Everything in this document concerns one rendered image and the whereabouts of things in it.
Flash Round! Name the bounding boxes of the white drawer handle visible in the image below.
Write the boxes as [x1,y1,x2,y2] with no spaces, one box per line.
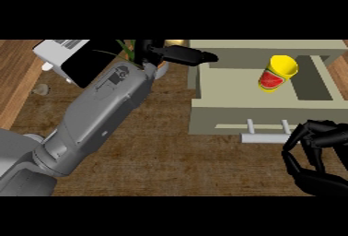
[238,118,302,145]

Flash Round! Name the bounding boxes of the beige open drawer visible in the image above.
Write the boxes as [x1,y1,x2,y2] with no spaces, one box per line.
[188,39,348,109]

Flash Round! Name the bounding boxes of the golden round object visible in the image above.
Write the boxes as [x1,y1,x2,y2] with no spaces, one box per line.
[165,39,187,47]

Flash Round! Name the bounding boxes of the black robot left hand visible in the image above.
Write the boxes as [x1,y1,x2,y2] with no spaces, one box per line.
[134,39,219,67]

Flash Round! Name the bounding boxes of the white appliance with black door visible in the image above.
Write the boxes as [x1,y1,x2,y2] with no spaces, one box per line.
[30,39,138,89]

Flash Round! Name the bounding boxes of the beige drawer front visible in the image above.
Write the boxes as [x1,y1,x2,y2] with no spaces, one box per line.
[187,99,348,136]

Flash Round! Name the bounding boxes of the pale round plant pot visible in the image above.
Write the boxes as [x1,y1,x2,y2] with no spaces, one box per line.
[153,61,170,78]

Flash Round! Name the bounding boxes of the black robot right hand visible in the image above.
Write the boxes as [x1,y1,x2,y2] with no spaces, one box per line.
[280,119,348,197]

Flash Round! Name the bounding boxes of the green plant leaves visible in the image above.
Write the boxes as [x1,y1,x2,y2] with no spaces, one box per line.
[92,39,136,64]

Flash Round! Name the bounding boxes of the yellow cup with watermelon print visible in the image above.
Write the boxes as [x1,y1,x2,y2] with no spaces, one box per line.
[256,54,300,94]

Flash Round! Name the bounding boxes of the small grey shaker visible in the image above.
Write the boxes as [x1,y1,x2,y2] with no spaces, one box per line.
[29,83,49,97]

